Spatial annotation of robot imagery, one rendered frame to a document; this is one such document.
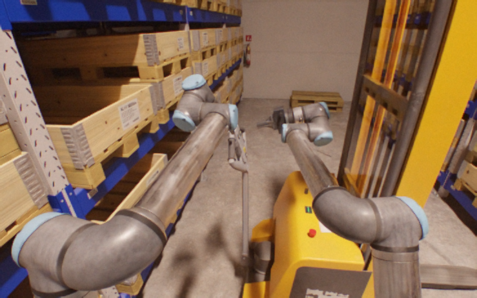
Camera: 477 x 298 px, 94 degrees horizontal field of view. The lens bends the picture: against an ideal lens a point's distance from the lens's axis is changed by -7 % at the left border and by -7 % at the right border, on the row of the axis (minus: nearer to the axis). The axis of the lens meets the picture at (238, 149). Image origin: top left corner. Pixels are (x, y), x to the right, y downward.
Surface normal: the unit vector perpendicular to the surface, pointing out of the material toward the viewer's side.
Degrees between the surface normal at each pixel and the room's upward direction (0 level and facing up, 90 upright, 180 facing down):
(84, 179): 90
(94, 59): 90
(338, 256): 0
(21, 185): 90
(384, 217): 39
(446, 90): 90
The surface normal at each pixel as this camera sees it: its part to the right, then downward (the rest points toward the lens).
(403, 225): 0.00, -0.14
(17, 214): 0.99, 0.05
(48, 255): -0.22, -0.26
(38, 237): -0.15, -0.58
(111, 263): 0.44, -0.01
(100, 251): 0.18, -0.43
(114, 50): -0.15, 0.46
